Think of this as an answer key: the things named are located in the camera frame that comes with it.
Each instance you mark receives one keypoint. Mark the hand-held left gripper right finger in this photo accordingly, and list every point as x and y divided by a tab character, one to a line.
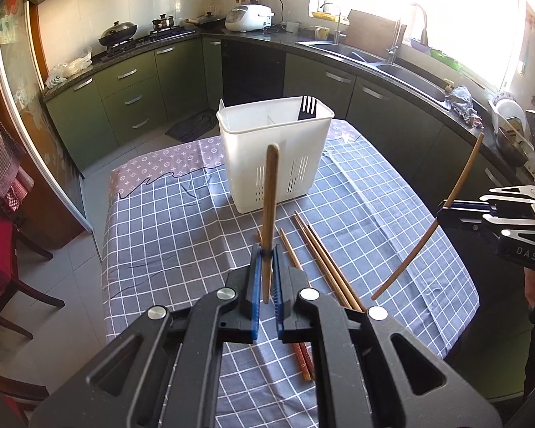
279	312

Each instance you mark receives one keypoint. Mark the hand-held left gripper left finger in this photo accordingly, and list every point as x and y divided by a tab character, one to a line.
256	303

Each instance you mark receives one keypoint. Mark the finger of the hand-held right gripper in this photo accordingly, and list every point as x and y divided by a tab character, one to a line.
463	222
468	205

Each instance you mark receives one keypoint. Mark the white plastic utensil holder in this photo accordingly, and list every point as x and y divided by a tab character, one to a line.
249	160

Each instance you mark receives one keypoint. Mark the white plate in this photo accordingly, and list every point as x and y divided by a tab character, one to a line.
508	113

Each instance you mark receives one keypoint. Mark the blue checked tablecloth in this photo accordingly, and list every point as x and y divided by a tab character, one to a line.
183	232

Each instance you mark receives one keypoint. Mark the crumpled grey rag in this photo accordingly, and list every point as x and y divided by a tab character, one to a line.
462	100

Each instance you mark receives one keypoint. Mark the stainless steel double sink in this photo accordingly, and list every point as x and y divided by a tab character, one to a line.
410	78

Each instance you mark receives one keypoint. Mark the green plastic container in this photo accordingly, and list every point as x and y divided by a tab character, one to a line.
446	60

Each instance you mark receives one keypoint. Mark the purple patterned tablecloth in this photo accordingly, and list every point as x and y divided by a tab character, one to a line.
160	162

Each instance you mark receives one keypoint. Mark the tall steel faucet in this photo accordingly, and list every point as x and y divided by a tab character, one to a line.
394	42

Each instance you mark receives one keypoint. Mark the dark floor mat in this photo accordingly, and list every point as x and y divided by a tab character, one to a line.
194	125

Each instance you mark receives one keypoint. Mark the black plastic fork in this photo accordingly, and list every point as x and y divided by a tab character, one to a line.
306	108

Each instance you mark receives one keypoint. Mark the window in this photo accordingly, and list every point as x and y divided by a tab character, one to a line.
450	9

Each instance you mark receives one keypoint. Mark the wooden cutting board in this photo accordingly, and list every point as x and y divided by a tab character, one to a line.
370	27

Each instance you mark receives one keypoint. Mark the yellow mug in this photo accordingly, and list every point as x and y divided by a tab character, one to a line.
322	32

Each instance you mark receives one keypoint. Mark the yellow tray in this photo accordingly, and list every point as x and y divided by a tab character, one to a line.
323	14

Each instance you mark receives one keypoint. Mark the green base cabinets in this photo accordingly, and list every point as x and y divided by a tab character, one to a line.
129	93

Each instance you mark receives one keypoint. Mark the white cup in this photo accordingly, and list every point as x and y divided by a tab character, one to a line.
290	27

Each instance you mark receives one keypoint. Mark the red cushioned wooden chair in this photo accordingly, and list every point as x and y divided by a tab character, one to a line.
4	254

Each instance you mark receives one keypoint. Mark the dark stone countertop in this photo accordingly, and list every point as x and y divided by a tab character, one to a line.
267	36

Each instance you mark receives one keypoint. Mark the dark wooden chair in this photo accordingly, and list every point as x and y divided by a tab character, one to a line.
9	392

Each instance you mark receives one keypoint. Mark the black gas stove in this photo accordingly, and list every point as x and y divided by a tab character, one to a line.
147	40

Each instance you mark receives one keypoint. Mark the white rice cooker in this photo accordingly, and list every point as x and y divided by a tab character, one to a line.
249	18

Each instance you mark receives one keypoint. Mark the black frying pan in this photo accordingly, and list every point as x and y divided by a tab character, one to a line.
209	20

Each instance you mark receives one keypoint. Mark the sliding glass door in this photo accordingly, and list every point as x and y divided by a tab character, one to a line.
31	111

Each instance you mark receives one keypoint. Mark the small dark cooking pot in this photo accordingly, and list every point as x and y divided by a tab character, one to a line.
164	21

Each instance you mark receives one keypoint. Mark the white plastic bags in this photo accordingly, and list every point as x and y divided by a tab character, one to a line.
69	69

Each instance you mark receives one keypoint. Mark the condiment bottles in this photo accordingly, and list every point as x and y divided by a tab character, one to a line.
246	1

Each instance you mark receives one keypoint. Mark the checked pink apron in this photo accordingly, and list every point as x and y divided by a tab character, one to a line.
0	142

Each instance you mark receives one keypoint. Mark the black wok with lid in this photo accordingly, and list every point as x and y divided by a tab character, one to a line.
118	32

